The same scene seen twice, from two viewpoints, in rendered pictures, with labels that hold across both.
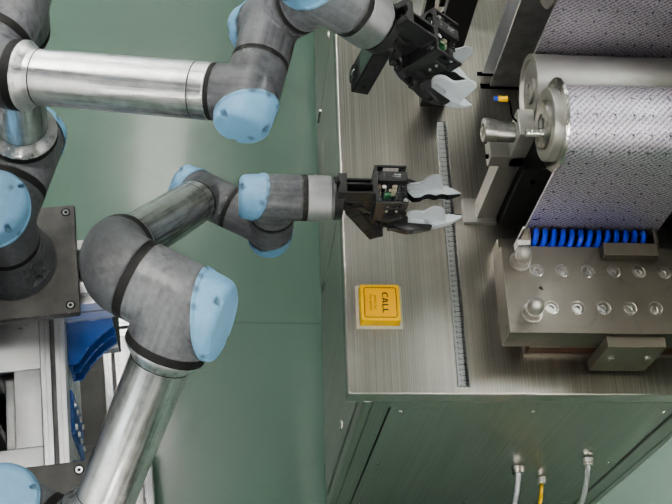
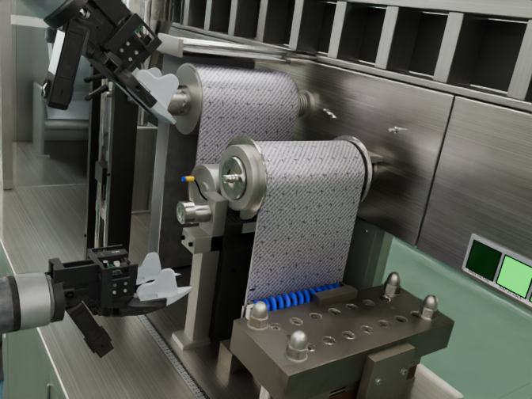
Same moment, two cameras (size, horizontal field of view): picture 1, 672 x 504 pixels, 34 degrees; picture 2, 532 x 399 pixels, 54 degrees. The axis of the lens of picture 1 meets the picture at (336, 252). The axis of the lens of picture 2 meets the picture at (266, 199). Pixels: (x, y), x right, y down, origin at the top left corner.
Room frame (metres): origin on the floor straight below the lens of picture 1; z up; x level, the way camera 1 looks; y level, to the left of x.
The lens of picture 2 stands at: (0.22, 0.04, 1.52)
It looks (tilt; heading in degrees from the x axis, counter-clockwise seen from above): 19 degrees down; 335
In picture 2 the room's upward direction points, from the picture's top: 9 degrees clockwise
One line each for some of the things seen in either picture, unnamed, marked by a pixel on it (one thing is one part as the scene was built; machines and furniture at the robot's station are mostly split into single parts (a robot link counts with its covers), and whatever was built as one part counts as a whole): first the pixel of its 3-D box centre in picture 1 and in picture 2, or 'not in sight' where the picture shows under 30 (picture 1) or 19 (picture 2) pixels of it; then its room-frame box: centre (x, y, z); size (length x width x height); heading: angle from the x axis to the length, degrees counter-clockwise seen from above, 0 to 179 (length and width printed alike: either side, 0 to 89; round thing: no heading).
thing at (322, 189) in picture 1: (321, 196); (32, 298); (0.91, 0.04, 1.11); 0.08 x 0.05 x 0.08; 12
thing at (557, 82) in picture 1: (554, 124); (242, 177); (1.04, -0.30, 1.25); 0.15 x 0.01 x 0.15; 12
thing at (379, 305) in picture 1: (379, 305); not in sight; (0.84, -0.09, 0.91); 0.07 x 0.07 x 0.02; 12
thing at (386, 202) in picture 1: (371, 197); (92, 285); (0.93, -0.04, 1.12); 0.12 x 0.08 x 0.09; 102
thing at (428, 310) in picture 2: not in sight; (430, 305); (0.89, -0.65, 1.05); 0.04 x 0.04 x 0.04
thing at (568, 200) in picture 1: (608, 202); (303, 252); (1.01, -0.43, 1.12); 0.23 x 0.01 x 0.18; 102
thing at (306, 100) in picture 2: not in sight; (293, 104); (1.35, -0.52, 1.33); 0.07 x 0.07 x 0.07; 12
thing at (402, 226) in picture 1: (405, 219); (136, 302); (0.91, -0.10, 1.09); 0.09 x 0.05 x 0.02; 93
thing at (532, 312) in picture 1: (535, 307); (298, 343); (0.82, -0.34, 1.05); 0.04 x 0.04 x 0.04
